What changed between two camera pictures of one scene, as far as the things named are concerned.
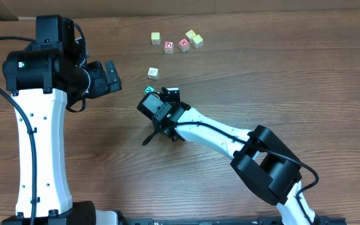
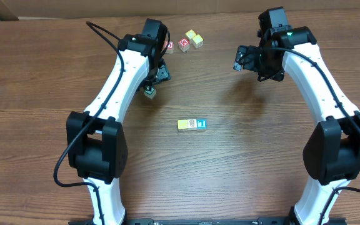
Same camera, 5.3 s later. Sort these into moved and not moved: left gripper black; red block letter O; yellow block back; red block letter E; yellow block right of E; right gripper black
Moved: left gripper black; right gripper black
Not moved: red block letter E; yellow block right of E; yellow block back; red block letter O
